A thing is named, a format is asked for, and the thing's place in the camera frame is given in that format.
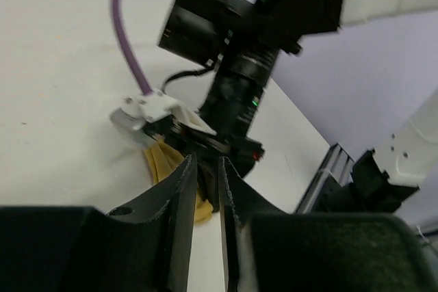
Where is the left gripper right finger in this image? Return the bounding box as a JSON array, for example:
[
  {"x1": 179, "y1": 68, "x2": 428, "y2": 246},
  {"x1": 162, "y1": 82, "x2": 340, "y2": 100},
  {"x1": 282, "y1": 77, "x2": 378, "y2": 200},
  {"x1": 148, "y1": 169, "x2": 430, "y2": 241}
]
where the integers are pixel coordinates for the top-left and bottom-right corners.
[{"x1": 218, "y1": 158, "x2": 437, "y2": 291}]

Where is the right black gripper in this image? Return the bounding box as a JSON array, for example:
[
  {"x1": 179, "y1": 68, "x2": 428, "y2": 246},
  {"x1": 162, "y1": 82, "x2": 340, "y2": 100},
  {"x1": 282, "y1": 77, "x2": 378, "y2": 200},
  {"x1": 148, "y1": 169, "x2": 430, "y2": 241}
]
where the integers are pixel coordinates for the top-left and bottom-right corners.
[{"x1": 143, "y1": 115, "x2": 265, "y2": 177}]

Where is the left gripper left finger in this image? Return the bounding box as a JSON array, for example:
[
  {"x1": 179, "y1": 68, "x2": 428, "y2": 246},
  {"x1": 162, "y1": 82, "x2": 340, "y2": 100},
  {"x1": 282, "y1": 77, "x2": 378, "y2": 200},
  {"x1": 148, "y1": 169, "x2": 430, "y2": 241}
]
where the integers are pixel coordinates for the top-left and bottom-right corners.
[{"x1": 1, "y1": 155, "x2": 197, "y2": 291}]

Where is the mustard yellow sock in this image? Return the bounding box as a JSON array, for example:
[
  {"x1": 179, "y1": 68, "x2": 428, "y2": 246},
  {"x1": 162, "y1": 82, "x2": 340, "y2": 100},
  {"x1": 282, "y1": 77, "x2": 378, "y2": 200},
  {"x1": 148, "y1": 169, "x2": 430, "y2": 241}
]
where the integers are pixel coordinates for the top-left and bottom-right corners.
[{"x1": 143, "y1": 137, "x2": 215, "y2": 227}]

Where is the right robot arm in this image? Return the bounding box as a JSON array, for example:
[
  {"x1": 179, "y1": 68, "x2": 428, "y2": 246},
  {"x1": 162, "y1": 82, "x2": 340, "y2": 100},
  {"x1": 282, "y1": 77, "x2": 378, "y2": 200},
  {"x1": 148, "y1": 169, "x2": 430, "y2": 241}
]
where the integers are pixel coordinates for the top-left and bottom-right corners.
[{"x1": 154, "y1": 0, "x2": 437, "y2": 213}]

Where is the aluminium mounting rail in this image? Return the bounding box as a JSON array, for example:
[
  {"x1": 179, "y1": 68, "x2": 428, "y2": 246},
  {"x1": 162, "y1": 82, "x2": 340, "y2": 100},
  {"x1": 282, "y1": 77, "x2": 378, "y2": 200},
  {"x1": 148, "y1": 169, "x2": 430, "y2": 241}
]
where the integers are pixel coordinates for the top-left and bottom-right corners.
[{"x1": 294, "y1": 144, "x2": 354, "y2": 214}]

